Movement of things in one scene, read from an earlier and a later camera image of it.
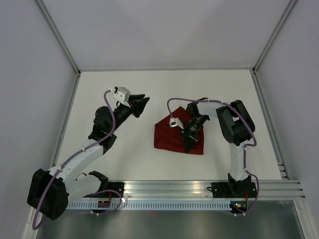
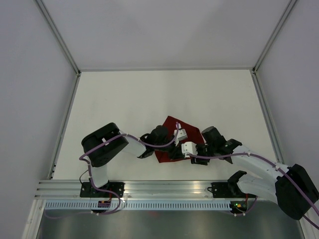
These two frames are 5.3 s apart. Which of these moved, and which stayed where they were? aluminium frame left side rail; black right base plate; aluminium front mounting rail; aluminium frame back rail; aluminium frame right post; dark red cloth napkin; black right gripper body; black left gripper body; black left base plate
Moved: black right gripper body; dark red cloth napkin; black left gripper body
Stayed: black left base plate; aluminium frame back rail; black right base plate; aluminium frame right post; aluminium frame left side rail; aluminium front mounting rail
